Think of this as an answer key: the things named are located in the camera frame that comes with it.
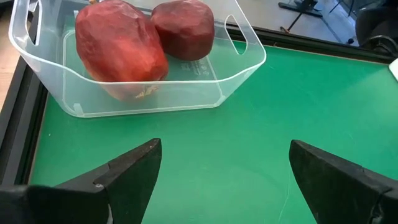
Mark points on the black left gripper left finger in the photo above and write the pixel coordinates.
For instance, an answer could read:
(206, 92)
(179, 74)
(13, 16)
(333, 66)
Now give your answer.
(77, 205)

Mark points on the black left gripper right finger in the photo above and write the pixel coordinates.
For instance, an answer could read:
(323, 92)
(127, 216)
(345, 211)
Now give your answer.
(342, 196)

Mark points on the large red apple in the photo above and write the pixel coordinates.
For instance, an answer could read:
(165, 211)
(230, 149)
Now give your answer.
(118, 43)

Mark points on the small dark red apple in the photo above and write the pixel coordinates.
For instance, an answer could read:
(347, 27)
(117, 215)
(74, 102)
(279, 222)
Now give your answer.
(186, 28)

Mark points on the clear plastic basket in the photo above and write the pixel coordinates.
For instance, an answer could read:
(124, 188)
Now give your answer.
(192, 93)

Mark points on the black chair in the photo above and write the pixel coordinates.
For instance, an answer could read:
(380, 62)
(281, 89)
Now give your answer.
(376, 25)

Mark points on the black tripod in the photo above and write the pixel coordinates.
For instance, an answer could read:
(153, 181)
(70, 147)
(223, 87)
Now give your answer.
(293, 22)

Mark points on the black stand with flat base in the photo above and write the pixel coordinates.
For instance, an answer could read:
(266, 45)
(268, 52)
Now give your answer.
(300, 7)

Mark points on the black table frame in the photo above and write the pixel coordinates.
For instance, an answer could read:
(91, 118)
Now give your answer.
(18, 124)

